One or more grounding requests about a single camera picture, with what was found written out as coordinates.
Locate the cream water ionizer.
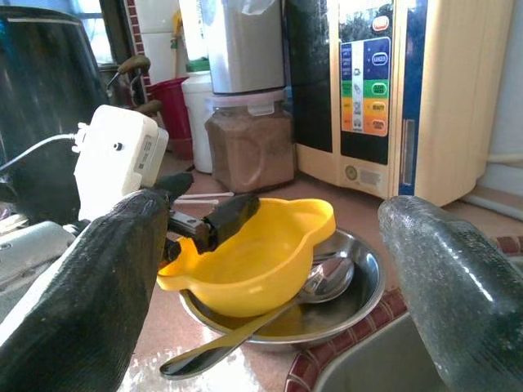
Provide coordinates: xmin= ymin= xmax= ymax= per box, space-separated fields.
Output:
xmin=284 ymin=0 xmax=516 ymax=208

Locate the clear jar brown powder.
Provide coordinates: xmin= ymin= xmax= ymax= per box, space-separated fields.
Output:
xmin=203 ymin=90 xmax=297 ymax=194

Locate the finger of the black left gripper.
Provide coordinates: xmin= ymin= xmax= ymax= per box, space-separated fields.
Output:
xmin=203 ymin=194 xmax=262 ymax=251
xmin=154 ymin=171 xmax=195 ymax=202

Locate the steel kitchen sink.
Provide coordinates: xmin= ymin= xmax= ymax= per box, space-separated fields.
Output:
xmin=313 ymin=312 xmax=450 ymax=392

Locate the white faucet hose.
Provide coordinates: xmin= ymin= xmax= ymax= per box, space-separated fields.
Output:
xmin=487 ymin=153 xmax=523 ymax=165

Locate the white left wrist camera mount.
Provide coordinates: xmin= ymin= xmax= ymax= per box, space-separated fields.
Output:
xmin=72 ymin=105 xmax=170 ymax=222

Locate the yellow plastic bowl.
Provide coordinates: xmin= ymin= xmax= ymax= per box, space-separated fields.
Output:
xmin=157 ymin=198 xmax=337 ymax=319

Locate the white container green lid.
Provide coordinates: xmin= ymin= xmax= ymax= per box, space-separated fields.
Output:
xmin=181 ymin=59 xmax=214 ymax=175

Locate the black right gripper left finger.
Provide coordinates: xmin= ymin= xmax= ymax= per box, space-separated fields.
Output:
xmin=0 ymin=189 xmax=171 ymax=392

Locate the silver metal canister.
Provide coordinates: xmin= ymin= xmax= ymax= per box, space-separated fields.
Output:
xmin=206 ymin=0 xmax=286 ymax=96

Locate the grey counter hose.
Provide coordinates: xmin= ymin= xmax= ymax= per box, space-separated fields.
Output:
xmin=463 ymin=191 xmax=523 ymax=216

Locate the brown wooden handle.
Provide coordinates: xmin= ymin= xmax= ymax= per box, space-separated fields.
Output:
xmin=117 ymin=55 xmax=152 ymax=75
xmin=134 ymin=99 xmax=164 ymax=116

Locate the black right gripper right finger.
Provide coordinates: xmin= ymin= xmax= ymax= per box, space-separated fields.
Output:
xmin=378 ymin=194 xmax=523 ymax=392

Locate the red plastic container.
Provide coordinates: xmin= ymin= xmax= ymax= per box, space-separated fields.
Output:
xmin=145 ymin=76 xmax=194 ymax=161

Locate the steel bowl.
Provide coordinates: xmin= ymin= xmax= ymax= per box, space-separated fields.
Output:
xmin=178 ymin=228 xmax=387 ymax=353

